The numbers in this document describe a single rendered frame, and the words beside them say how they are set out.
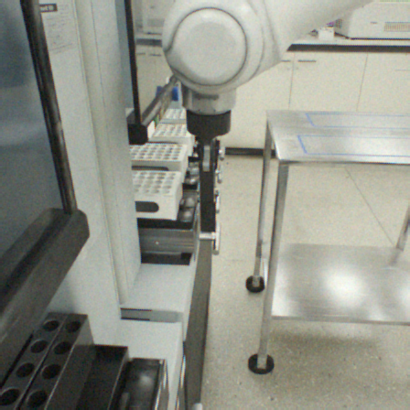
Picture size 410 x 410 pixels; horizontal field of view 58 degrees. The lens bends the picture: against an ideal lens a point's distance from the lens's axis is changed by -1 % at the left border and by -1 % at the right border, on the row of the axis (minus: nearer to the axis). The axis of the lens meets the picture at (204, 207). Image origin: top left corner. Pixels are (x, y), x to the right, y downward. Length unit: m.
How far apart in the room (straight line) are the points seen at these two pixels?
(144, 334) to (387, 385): 1.11
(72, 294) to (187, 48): 0.28
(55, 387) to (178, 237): 0.38
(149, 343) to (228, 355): 0.95
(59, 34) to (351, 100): 2.84
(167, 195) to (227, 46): 0.34
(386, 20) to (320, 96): 0.63
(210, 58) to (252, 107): 2.62
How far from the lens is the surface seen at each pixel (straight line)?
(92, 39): 0.46
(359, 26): 3.04
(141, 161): 0.80
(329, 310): 1.32
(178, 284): 0.66
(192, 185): 0.80
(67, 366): 0.39
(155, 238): 0.68
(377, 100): 3.17
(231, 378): 1.44
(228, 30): 0.38
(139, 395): 0.42
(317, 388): 1.47
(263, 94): 2.98
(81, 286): 0.43
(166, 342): 0.57
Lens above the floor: 1.17
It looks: 30 degrees down
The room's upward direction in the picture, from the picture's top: straight up
